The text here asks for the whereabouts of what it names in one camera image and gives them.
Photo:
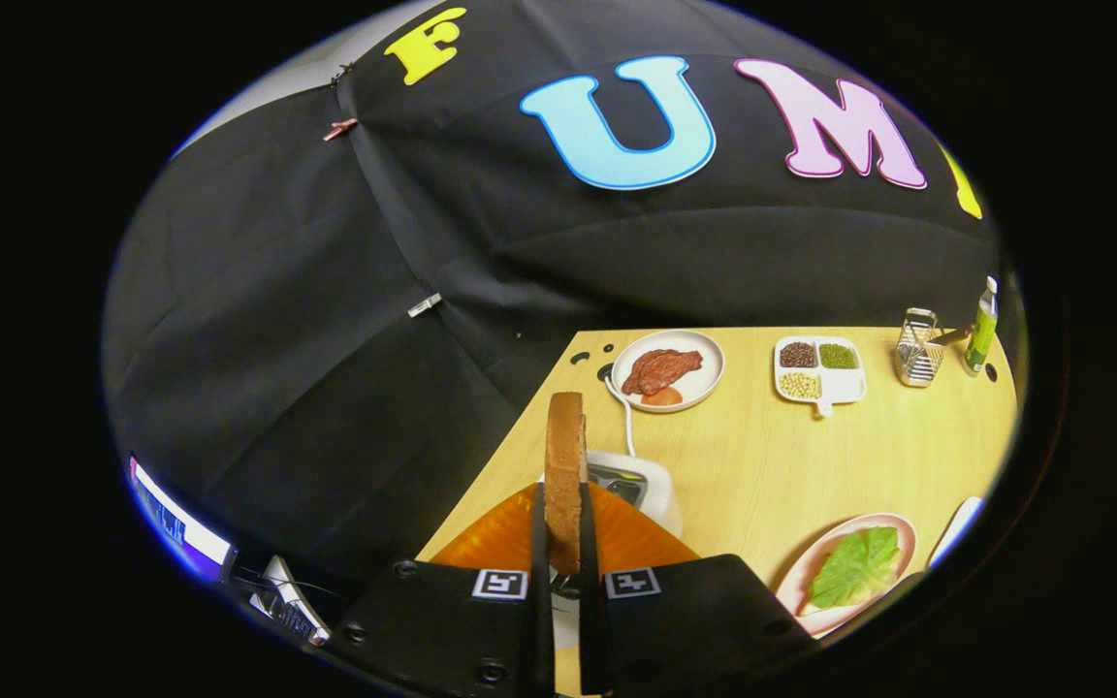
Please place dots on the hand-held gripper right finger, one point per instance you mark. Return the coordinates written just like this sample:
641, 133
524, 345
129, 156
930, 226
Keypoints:
588, 601

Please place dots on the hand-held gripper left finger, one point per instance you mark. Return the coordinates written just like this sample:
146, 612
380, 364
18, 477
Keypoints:
541, 543

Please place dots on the toasted bread slice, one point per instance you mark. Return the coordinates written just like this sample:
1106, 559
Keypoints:
565, 465

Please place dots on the green lettuce leaf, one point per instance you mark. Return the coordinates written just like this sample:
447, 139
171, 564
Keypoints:
854, 567

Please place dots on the white toaster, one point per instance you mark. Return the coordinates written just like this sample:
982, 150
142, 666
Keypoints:
651, 485

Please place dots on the orange food piece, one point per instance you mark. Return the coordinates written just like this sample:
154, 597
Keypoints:
662, 396

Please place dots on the red meat piece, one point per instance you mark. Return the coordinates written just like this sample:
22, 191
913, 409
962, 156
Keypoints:
660, 368

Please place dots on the pink round plate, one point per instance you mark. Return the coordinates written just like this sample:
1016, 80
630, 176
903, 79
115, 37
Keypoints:
811, 557

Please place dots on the beige round plate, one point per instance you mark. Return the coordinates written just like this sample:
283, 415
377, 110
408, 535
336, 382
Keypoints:
704, 383

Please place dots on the white angled equipment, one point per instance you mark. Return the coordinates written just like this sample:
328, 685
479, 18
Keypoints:
292, 606

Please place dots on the white cloth clip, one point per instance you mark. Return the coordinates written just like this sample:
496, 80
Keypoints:
425, 305

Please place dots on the black backdrop cloth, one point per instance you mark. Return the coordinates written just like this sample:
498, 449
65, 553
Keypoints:
326, 339

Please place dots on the pile of white beans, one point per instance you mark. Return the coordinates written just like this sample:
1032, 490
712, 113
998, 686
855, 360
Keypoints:
800, 385

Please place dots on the pile of brown beans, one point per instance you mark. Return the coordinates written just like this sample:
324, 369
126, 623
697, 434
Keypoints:
798, 355

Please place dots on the white divided dish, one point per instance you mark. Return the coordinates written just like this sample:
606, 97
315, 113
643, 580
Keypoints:
845, 386

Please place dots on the pile of green beans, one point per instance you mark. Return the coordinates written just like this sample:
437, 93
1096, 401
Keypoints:
838, 356

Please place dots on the lit monitor screen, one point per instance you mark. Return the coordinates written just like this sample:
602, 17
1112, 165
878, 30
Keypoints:
180, 523

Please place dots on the white square plate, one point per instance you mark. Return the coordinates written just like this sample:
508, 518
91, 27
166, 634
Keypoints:
956, 533

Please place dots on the red cloth clip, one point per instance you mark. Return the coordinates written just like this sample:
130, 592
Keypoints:
338, 129

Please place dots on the green label plastic bottle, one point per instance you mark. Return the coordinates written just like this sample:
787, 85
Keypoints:
981, 334

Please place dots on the black cloth clip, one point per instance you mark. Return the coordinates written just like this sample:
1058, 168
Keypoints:
340, 75

